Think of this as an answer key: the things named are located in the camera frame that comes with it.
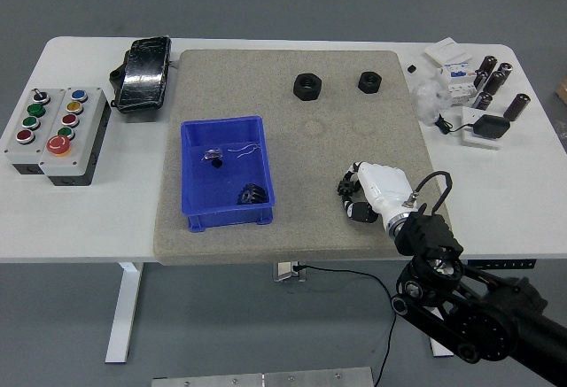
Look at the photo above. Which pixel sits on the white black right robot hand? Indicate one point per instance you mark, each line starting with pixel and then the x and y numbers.
pixel 385 185

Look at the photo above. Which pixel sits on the large black bevel gear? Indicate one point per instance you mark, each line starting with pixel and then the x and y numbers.
pixel 252 194

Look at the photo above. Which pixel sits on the blue plastic box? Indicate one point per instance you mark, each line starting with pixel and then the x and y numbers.
pixel 212 183

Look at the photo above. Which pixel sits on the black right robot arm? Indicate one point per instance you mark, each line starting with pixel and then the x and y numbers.
pixel 483 320

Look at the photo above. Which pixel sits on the small black hex nut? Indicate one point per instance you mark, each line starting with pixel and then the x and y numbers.
pixel 370 82

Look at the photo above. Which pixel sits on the large black hex nut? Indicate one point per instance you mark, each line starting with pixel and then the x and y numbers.
pixel 307 87

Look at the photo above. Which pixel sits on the silver table control box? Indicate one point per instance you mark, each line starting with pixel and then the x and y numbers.
pixel 283 272

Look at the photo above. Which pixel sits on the brown cardboard box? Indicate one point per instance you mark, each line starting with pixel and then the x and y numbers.
pixel 562 89

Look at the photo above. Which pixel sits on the grey emergency-stop control box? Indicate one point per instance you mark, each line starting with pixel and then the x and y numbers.
pixel 82 157

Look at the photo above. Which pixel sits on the grey four-button control box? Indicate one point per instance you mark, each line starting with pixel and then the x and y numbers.
pixel 26 148

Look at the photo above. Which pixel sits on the grey-brown foam mat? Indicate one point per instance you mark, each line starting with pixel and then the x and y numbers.
pixel 310 227

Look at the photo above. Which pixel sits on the crumpled clear plastic wrap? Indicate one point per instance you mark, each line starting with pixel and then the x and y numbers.
pixel 429 99

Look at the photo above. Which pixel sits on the white square plate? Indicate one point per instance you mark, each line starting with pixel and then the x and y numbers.
pixel 471 139

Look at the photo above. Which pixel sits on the small black square chip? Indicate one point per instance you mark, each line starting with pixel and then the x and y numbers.
pixel 412 68

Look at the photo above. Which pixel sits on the white circuit breaker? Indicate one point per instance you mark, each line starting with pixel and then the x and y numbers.
pixel 460 83

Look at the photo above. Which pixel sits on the thin white thread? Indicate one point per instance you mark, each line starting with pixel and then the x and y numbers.
pixel 246 149

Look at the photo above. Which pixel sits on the tiny black cube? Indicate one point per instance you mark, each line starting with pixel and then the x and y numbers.
pixel 218 164

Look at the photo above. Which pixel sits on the white table leg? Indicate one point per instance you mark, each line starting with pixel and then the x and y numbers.
pixel 438 351
pixel 126 307

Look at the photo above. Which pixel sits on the small clear plastic bag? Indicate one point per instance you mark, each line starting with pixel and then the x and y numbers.
pixel 212 154

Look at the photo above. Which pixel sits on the grey metal plate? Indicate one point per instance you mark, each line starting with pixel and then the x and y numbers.
pixel 208 381

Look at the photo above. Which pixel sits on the glossy black wrapped device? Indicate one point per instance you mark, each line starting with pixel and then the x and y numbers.
pixel 144 75

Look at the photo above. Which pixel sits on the white wall switch plate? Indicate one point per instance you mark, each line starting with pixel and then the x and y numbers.
pixel 447 51

